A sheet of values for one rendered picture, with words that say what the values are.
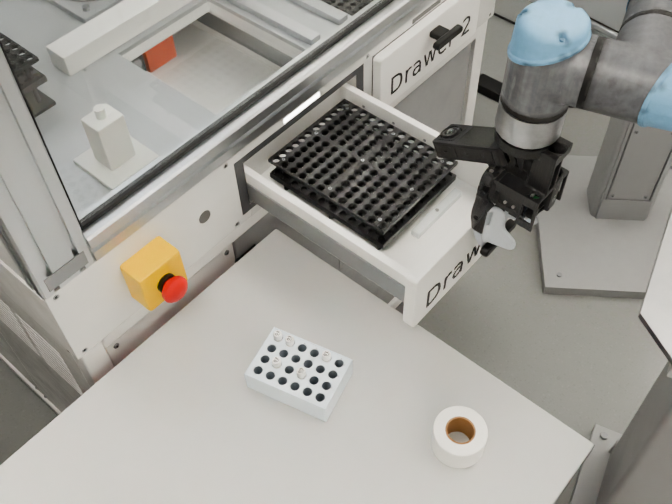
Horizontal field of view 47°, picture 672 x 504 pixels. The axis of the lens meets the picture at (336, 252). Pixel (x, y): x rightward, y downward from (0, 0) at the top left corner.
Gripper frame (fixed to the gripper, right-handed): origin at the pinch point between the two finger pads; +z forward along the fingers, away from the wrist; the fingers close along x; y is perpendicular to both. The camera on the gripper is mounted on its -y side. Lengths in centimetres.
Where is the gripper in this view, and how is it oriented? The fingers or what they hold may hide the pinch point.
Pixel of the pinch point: (488, 230)
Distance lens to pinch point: 108.2
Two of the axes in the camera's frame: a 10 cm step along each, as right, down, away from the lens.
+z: 0.2, 6.1, 7.9
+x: 6.6, -6.0, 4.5
